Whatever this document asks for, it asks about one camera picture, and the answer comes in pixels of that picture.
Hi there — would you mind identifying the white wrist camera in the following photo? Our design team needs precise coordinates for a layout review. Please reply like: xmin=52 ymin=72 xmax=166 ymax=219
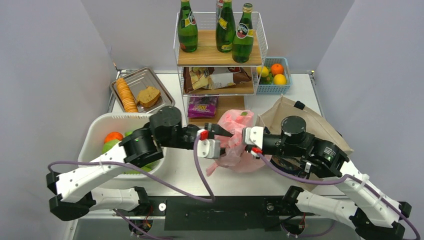
xmin=241 ymin=126 xmax=264 ymax=149
xmin=194 ymin=129 xmax=221 ymax=159

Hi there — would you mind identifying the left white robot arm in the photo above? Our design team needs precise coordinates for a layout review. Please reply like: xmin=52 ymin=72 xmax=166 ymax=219
xmin=46 ymin=106 xmax=232 ymax=221

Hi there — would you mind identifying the yellow lemon in basket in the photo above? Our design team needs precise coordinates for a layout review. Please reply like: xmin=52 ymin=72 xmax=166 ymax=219
xmin=273 ymin=74 xmax=288 ymax=85

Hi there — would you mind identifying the green glass bottle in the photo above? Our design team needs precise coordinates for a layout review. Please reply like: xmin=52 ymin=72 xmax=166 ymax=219
xmin=177 ymin=0 xmax=198 ymax=53
xmin=215 ymin=0 xmax=236 ymax=53

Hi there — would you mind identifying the green leafy vegetable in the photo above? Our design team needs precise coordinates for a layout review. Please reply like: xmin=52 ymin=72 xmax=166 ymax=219
xmin=124 ymin=160 xmax=160 ymax=174

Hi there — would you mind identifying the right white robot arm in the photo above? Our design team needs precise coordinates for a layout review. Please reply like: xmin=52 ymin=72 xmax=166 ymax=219
xmin=245 ymin=115 xmax=412 ymax=240

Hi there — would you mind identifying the beige canvas tote bag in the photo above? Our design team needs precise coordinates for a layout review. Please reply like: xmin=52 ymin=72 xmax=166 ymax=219
xmin=256 ymin=97 xmax=353 ymax=191

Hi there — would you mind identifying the metal tray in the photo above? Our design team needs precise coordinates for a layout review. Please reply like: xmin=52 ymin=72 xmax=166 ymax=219
xmin=110 ymin=67 xmax=175 ymax=114

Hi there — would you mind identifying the purple snack packet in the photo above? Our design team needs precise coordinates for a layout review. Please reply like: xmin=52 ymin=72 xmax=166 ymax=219
xmin=187 ymin=96 xmax=219 ymax=119

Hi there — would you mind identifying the orange fruit in basket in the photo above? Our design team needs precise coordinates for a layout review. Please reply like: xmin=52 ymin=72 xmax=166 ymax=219
xmin=270 ymin=63 xmax=285 ymax=76

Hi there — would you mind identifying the green grapes bunch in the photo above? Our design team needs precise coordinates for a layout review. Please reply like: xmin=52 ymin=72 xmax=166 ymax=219
xmin=259 ymin=73 xmax=274 ymax=85

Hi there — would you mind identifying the stack of round crackers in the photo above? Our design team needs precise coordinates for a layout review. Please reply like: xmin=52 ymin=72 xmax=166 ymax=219
xmin=116 ymin=78 xmax=138 ymax=113

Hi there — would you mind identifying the left green glass bottle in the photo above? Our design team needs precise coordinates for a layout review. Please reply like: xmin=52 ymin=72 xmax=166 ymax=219
xmin=177 ymin=0 xmax=198 ymax=53

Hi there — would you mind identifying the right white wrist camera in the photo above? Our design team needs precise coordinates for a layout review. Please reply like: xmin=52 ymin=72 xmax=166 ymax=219
xmin=241 ymin=126 xmax=264 ymax=149

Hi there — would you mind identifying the slice of brown bread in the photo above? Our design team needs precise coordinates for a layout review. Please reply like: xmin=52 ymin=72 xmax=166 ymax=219
xmin=136 ymin=86 xmax=161 ymax=108

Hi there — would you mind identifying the green cabbage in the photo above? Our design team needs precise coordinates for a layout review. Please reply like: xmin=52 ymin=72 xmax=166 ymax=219
xmin=101 ymin=139 xmax=120 ymax=154

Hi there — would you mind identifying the right green glass bottle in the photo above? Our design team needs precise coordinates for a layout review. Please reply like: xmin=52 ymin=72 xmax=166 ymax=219
xmin=215 ymin=0 xmax=236 ymax=53

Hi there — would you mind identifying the pink plastic grocery bag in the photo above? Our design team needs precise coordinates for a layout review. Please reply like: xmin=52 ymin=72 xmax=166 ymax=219
xmin=206 ymin=109 xmax=265 ymax=177

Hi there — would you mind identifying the white wire shelf rack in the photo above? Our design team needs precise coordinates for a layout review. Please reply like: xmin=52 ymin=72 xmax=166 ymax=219
xmin=173 ymin=11 xmax=268 ymax=127

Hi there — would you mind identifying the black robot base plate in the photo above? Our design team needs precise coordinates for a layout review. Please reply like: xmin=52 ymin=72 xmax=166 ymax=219
xmin=146 ymin=195 xmax=303 ymax=231

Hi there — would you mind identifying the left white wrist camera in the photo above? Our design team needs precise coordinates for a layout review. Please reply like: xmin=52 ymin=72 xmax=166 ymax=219
xmin=194 ymin=129 xmax=221 ymax=159

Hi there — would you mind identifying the white brown snack bag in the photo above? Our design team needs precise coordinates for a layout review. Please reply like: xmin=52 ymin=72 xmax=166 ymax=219
xmin=183 ymin=67 xmax=236 ymax=94

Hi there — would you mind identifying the blue plastic basket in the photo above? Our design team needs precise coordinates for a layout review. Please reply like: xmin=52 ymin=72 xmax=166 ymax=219
xmin=256 ymin=57 xmax=293 ymax=95

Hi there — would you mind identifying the orange tomato in basin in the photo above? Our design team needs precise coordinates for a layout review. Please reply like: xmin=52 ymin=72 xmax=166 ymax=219
xmin=104 ymin=131 xmax=124 ymax=143

